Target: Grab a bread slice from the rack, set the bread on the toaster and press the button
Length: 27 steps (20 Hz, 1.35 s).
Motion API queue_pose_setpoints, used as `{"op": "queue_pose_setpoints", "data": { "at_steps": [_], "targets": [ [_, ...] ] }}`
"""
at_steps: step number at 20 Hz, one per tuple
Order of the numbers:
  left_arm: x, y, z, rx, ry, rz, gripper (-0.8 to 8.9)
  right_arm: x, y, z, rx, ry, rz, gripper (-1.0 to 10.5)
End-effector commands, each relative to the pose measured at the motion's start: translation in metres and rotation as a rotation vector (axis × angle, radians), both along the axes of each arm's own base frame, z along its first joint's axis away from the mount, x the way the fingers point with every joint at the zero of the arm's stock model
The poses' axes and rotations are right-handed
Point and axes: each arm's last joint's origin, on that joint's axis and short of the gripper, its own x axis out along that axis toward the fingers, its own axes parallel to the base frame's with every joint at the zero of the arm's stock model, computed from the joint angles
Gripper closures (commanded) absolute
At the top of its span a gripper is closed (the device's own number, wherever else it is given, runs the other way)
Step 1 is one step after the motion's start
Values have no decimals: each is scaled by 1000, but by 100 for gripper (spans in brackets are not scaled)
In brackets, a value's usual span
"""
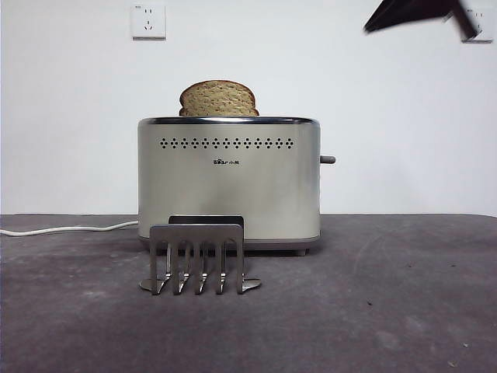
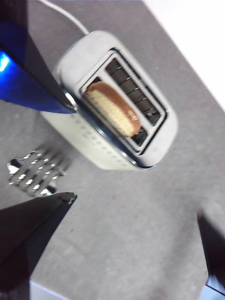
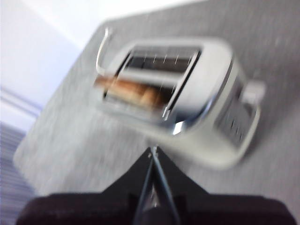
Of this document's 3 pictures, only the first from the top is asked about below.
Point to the cream steel two-slot toaster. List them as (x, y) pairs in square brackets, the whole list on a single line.
[(233, 194)]

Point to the white wall socket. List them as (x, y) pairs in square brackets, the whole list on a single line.
[(148, 22), (486, 23)]

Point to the grey toaster lever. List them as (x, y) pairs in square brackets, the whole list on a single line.
[(328, 159)]

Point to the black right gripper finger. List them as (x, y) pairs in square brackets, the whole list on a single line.
[(466, 23), (411, 11)]

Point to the brown seeded bread slice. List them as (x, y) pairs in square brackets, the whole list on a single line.
[(217, 99)]

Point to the steel toast rack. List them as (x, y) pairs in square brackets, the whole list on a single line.
[(196, 233)]

